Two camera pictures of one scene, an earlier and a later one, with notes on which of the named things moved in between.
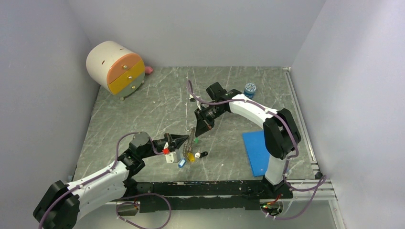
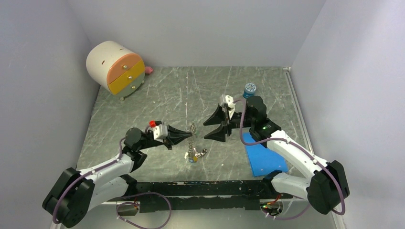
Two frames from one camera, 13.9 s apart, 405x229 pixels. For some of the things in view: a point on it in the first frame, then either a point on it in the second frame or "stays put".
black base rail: x=199 y=196 stays put
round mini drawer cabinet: x=116 y=68 stays put
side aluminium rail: x=302 y=121 stays put
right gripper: x=203 y=123 to x=218 y=134
